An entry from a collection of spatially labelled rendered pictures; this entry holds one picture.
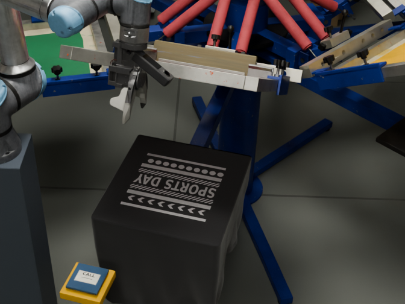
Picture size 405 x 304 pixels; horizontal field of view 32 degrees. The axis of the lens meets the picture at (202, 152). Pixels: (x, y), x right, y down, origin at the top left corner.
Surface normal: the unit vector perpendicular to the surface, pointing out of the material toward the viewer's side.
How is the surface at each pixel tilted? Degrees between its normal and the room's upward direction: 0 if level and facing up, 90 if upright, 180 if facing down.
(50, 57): 0
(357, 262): 0
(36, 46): 0
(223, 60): 56
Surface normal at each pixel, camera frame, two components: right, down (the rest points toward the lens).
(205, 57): -0.21, 0.06
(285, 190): 0.03, -0.78
